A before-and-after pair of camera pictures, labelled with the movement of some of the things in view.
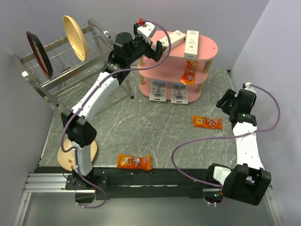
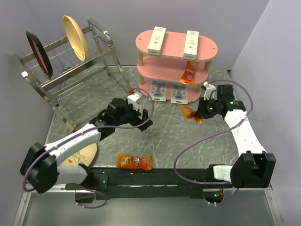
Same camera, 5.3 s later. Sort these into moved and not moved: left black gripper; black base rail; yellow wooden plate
Moved: left black gripper
Not moved: yellow wooden plate; black base rail
